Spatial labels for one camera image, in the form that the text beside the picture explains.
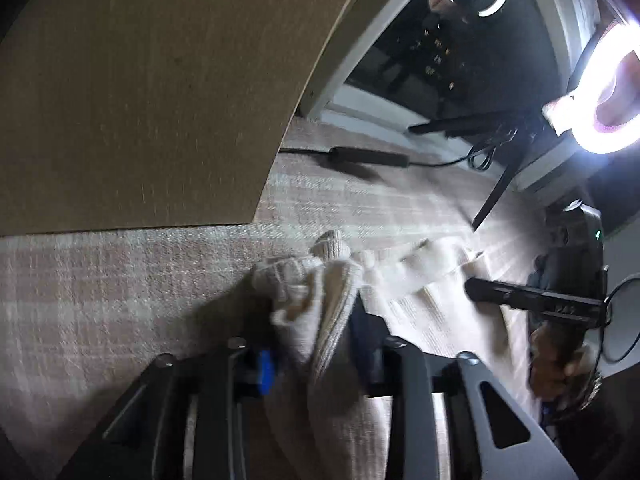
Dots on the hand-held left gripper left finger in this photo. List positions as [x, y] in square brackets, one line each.
[265, 370]

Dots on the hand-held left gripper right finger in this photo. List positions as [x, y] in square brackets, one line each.
[367, 340]

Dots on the black tripod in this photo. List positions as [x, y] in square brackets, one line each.
[492, 200]

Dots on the pink plaid blanket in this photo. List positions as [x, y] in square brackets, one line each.
[100, 285]

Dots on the cream knit sweater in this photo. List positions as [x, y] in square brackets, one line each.
[330, 410]

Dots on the person's right hand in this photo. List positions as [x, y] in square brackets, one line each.
[550, 360]

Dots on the long black power adapter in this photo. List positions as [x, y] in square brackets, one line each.
[370, 156]

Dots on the light wooden panel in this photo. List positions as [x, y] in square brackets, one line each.
[150, 110]

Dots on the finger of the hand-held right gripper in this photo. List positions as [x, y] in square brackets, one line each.
[560, 315]
[500, 291]

